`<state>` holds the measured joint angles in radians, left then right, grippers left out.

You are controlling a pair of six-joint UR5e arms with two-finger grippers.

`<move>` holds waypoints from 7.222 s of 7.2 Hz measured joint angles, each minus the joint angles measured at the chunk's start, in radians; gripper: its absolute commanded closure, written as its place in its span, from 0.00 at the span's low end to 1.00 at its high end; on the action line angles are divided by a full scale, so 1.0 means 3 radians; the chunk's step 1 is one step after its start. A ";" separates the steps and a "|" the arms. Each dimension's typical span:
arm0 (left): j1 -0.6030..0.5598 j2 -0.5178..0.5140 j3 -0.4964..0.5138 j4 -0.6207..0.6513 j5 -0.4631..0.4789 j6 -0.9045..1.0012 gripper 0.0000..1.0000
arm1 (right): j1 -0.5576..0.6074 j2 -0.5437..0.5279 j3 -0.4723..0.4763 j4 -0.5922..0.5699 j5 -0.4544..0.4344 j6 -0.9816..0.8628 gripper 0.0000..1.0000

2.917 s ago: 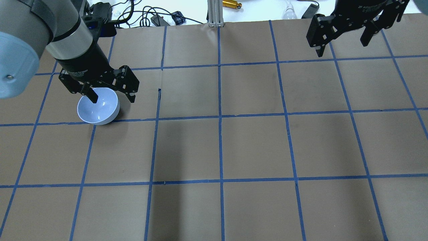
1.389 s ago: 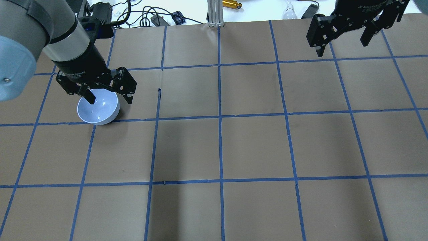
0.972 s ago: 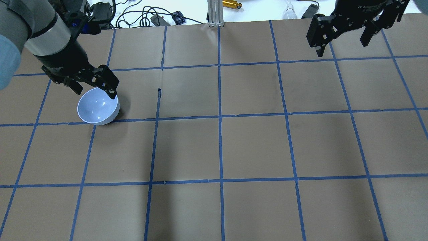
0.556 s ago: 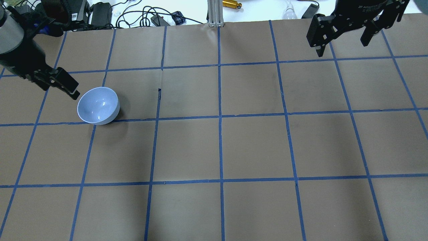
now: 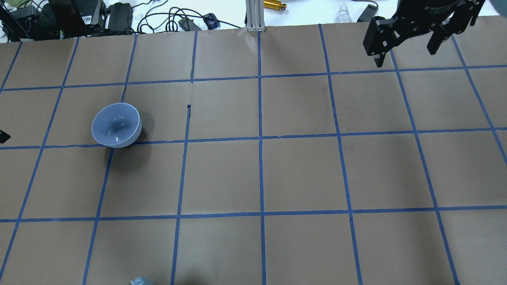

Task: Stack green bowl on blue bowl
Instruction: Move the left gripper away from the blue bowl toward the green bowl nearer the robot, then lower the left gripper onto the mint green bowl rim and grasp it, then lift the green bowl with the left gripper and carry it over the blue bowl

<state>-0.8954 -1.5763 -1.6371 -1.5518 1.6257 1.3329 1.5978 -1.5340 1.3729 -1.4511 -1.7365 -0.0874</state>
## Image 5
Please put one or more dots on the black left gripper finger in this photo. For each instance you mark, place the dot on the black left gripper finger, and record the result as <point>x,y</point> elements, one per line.
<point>4,137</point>

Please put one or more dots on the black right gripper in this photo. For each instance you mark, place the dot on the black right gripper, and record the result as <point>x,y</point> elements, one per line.
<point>427,10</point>

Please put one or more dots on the blue bowl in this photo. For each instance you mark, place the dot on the blue bowl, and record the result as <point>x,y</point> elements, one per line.
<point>118,125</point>

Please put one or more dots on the black power adapter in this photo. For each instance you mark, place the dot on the black power adapter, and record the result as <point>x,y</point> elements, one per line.
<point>368,13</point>

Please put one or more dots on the gold metal cylinder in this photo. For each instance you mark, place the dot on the gold metal cylinder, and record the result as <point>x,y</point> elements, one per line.
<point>275,5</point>

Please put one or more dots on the brown paper table cover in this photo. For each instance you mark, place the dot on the brown paper table cover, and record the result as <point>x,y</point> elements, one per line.
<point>283,158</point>

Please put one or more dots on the aluminium frame post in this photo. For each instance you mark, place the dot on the aluminium frame post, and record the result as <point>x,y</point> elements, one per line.
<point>255,16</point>

